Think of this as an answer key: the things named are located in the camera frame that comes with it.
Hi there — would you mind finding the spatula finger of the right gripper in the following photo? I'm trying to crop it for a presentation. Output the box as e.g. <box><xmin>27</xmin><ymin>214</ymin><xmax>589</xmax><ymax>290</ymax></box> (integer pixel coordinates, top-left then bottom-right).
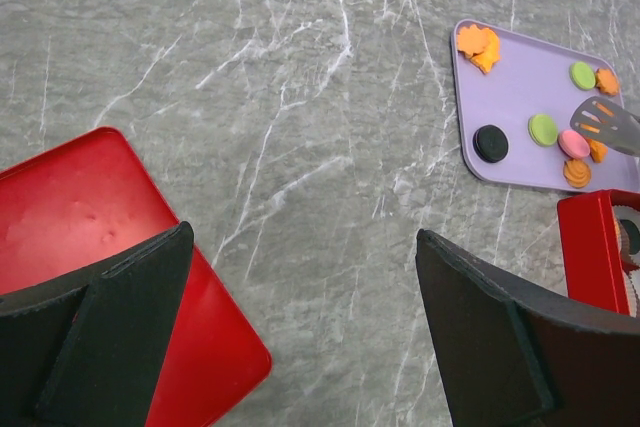
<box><xmin>570</xmin><ymin>96</ymin><xmax>639</xmax><ymax>156</ymax></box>

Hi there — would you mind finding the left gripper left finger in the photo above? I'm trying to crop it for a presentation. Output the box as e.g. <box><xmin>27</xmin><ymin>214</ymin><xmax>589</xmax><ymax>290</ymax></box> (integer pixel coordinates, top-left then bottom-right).
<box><xmin>1</xmin><ymin>222</ymin><xmax>194</xmax><ymax>426</ymax></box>

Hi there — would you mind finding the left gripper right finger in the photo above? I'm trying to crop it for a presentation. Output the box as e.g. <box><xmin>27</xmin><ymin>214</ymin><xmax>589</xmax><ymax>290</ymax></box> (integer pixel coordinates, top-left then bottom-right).
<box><xmin>416</xmin><ymin>230</ymin><xmax>639</xmax><ymax>426</ymax></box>

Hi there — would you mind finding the orange fish cookie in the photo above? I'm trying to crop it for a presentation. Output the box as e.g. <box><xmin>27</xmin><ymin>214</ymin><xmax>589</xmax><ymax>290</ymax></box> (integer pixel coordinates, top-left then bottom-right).
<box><xmin>470</xmin><ymin>29</ymin><xmax>501</xmax><ymax>74</ymax></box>
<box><xmin>586</xmin><ymin>138</ymin><xmax>608</xmax><ymax>163</ymax></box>

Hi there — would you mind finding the green round cookie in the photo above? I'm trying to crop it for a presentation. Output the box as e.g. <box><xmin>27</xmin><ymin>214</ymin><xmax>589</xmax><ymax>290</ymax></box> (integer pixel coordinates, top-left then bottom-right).
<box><xmin>528</xmin><ymin>113</ymin><xmax>558</xmax><ymax>147</ymax></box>
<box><xmin>569</xmin><ymin>61</ymin><xmax>596</xmax><ymax>91</ymax></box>

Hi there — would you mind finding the black round cookie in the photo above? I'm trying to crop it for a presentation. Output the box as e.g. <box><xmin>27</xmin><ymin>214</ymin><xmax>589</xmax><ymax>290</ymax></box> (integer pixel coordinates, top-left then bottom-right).
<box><xmin>619</xmin><ymin>219</ymin><xmax>640</xmax><ymax>255</ymax></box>
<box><xmin>473</xmin><ymin>124</ymin><xmax>509</xmax><ymax>163</ymax></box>

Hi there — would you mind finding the red cookie tin box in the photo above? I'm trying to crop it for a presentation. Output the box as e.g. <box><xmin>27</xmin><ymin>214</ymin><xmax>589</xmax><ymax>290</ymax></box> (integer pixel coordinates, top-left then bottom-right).
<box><xmin>557</xmin><ymin>190</ymin><xmax>639</xmax><ymax>316</ymax></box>

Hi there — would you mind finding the orange round cookie right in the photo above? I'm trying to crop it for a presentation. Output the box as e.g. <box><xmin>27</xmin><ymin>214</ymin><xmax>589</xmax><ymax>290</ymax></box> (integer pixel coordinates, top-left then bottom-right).
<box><xmin>583</xmin><ymin>101</ymin><xmax>619</xmax><ymax>134</ymax></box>

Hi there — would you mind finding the pink round cookie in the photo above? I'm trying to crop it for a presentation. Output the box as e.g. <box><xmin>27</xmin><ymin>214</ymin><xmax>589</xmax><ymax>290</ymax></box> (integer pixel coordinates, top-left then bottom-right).
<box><xmin>557</xmin><ymin>129</ymin><xmax>591</xmax><ymax>160</ymax></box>

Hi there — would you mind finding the orange flower cookie right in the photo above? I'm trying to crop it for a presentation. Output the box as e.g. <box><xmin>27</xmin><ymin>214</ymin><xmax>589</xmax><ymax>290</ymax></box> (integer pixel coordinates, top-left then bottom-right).
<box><xmin>595</xmin><ymin>68</ymin><xmax>620</xmax><ymax>96</ymax></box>

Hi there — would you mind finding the orange flower cookie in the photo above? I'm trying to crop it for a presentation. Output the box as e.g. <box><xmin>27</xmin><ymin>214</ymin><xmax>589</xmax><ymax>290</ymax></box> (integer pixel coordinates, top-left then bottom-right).
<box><xmin>595</xmin><ymin>68</ymin><xmax>620</xmax><ymax>96</ymax></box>
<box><xmin>456</xmin><ymin>24</ymin><xmax>493</xmax><ymax>59</ymax></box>

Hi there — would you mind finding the orange swirl cookie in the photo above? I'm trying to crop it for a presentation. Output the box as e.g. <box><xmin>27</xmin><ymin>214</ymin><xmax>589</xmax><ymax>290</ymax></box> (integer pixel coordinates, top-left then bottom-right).
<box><xmin>563</xmin><ymin>158</ymin><xmax>592</xmax><ymax>189</ymax></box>

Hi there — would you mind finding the lavender plastic tray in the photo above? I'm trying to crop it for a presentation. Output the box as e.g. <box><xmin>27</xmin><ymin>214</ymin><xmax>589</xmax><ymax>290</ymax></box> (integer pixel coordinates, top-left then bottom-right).
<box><xmin>452</xmin><ymin>27</ymin><xmax>612</xmax><ymax>192</ymax></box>

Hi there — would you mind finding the black round cookie on tray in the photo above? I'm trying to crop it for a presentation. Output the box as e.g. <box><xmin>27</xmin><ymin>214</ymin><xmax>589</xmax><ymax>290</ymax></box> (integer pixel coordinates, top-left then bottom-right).
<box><xmin>473</xmin><ymin>124</ymin><xmax>509</xmax><ymax>163</ymax></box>

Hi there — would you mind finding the red tin lid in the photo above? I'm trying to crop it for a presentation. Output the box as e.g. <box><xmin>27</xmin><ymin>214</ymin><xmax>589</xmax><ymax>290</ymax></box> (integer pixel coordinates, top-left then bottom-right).
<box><xmin>1</xmin><ymin>127</ymin><xmax>272</xmax><ymax>426</ymax></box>

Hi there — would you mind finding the orange flower cookie left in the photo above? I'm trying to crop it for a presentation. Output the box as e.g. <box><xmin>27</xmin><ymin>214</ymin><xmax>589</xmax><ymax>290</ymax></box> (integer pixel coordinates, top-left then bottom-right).
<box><xmin>456</xmin><ymin>24</ymin><xmax>493</xmax><ymax>59</ymax></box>

